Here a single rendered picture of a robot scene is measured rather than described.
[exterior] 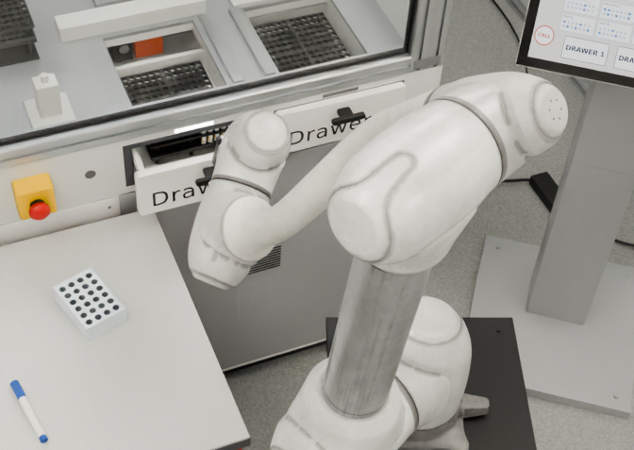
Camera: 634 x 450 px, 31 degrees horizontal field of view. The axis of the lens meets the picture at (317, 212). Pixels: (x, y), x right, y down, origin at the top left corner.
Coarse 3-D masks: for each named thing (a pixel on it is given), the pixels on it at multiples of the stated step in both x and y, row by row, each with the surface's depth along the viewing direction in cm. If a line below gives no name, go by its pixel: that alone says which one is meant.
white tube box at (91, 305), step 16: (80, 272) 221; (64, 288) 219; (80, 288) 218; (96, 288) 219; (64, 304) 216; (80, 304) 216; (96, 304) 216; (112, 304) 216; (80, 320) 213; (96, 320) 214; (112, 320) 215; (96, 336) 215
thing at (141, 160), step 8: (136, 152) 230; (144, 152) 238; (200, 152) 239; (208, 152) 239; (136, 160) 228; (144, 160) 236; (160, 160) 237; (168, 160) 237; (176, 160) 237; (136, 168) 229; (144, 168) 227
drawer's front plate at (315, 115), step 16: (352, 96) 239; (368, 96) 240; (384, 96) 242; (400, 96) 244; (288, 112) 235; (304, 112) 236; (320, 112) 238; (336, 112) 240; (368, 112) 244; (304, 128) 239; (304, 144) 243
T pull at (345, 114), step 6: (342, 108) 239; (348, 108) 239; (342, 114) 238; (348, 114) 238; (354, 114) 238; (360, 114) 238; (336, 120) 236; (342, 120) 237; (348, 120) 237; (354, 120) 238
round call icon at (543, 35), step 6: (540, 24) 242; (540, 30) 242; (546, 30) 242; (552, 30) 242; (534, 36) 243; (540, 36) 243; (546, 36) 242; (552, 36) 242; (534, 42) 243; (540, 42) 243; (546, 42) 242; (552, 42) 242
